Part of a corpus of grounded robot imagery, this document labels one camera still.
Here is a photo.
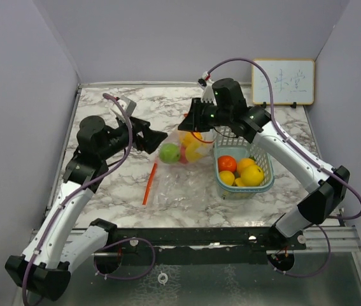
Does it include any orange tangerine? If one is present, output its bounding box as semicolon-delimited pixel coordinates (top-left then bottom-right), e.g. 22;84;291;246
217;155;237;173

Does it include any clear zip top bag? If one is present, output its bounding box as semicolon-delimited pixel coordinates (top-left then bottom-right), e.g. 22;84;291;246
142;129;218;206

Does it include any purple cable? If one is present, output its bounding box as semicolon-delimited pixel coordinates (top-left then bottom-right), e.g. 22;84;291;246
199;57;361;277
22;92;156;305

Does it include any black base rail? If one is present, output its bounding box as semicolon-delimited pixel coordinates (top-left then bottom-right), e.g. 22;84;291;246
94;227;306;266

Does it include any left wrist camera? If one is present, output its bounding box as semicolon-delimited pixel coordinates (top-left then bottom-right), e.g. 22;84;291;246
109;96;137;123

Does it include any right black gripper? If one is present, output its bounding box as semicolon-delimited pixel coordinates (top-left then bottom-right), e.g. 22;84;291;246
178;98;231;133

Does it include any green apple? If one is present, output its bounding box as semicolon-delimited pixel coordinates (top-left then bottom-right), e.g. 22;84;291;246
159;143;181;164

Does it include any pink fruit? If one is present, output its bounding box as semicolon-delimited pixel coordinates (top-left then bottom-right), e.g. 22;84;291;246
178;146;188;164

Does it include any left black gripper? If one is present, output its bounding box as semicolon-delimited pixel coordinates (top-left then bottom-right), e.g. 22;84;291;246
101;113;167;159

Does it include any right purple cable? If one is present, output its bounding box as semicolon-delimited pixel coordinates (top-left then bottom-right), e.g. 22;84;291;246
199;57;361;277

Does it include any light blue plastic basket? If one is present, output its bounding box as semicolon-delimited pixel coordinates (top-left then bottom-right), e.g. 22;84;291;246
214;127;274;200

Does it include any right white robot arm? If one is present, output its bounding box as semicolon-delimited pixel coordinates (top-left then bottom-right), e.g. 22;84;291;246
178;78;350;249

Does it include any orange fruit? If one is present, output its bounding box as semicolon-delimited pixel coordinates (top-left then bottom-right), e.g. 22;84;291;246
236;157;256;175

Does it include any small whiteboard with writing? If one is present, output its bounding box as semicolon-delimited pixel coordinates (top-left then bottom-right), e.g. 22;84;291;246
251;59;315;105

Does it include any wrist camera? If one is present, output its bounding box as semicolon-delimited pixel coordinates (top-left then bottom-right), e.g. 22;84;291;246
197;71;215;103
109;96;137;123

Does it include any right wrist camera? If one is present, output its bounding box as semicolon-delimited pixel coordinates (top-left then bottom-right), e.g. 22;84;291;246
197;71;215;103

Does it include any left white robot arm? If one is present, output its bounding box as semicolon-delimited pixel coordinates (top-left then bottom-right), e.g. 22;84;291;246
5;115;168;301

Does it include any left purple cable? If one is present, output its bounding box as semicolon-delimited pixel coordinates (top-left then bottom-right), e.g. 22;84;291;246
22;92;156;305

